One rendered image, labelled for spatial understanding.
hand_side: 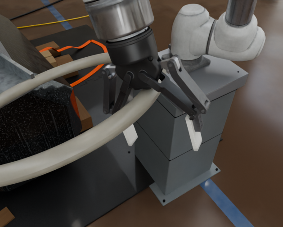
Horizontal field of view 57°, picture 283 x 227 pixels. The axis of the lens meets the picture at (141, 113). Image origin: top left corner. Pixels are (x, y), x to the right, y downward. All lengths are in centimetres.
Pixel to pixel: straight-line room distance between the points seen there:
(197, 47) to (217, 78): 18
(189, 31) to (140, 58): 81
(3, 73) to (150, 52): 62
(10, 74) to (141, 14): 61
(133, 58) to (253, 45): 84
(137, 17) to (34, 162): 24
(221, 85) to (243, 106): 129
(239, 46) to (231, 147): 114
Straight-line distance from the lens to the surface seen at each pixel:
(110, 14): 37
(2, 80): 89
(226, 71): 133
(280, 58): 334
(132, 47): 38
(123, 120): 39
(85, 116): 211
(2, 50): 161
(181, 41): 121
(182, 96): 42
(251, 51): 118
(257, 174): 207
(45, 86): 151
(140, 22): 37
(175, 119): 123
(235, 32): 112
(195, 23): 117
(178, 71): 39
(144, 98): 42
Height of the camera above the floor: 160
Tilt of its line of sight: 45 degrees down
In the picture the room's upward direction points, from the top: straight up
